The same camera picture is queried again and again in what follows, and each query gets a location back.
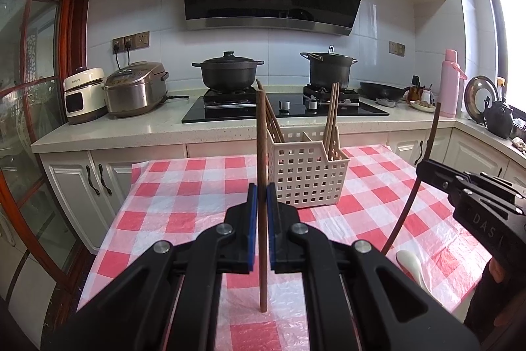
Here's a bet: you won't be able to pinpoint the black kettle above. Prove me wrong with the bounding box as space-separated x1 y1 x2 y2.
484 98 514 140

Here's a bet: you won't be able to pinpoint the black burner grate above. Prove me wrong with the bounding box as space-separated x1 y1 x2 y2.
203 87 257 106
303 85 361 105

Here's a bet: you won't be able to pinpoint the white ceramic spoon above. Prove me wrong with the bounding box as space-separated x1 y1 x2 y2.
395 250 428 290

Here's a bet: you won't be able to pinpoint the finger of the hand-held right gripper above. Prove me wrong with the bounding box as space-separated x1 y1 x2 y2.
414 159 469 204

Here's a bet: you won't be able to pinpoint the white electric cooker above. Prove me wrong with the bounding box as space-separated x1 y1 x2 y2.
63 67 108 125

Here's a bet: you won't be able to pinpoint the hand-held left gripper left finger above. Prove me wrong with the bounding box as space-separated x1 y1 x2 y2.
45 182 259 351

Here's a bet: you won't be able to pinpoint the silver rice cooker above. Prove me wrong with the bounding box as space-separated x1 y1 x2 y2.
103 61 170 118

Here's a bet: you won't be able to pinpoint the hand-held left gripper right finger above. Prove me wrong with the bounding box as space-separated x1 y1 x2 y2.
266 182 479 351

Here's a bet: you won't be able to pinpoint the pink thermos bottle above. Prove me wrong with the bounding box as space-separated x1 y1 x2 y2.
441 49 468 119

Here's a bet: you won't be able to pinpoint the white perforated plastic basket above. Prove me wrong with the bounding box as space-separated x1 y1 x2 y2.
266 127 351 209

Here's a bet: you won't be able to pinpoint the black glass gas stove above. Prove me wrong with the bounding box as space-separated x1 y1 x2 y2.
181 90 390 124

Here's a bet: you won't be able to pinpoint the person's right hand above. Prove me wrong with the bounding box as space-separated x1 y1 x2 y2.
489 258 507 287

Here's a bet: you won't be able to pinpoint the black casserole pot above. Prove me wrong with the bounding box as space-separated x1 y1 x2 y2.
192 59 265 90

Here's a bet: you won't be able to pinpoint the dark framed window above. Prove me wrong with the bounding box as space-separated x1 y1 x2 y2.
479 0 526 121

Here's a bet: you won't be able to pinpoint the person's right forearm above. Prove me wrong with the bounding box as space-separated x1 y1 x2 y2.
462 261 510 337

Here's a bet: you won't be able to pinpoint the glass pot lid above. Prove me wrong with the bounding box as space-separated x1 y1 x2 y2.
464 75 500 125

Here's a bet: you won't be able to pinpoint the black stock pot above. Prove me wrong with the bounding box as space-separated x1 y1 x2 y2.
300 45 359 90

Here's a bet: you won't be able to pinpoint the white base cabinets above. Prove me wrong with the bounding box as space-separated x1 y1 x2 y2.
39 125 526 253

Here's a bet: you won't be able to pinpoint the wooden framed glass door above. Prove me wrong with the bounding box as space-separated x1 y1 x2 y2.
0 0 91 294

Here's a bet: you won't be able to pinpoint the black wok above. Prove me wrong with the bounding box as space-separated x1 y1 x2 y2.
359 82 409 103

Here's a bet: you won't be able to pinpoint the red white checked tablecloth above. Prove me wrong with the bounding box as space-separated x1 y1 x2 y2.
76 145 494 351

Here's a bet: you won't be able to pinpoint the black casserole lid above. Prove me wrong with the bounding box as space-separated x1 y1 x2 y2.
200 51 255 68

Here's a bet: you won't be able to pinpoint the light brown wooden chopstick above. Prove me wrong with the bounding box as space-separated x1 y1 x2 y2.
327 84 337 154
331 83 340 154
324 85 334 152

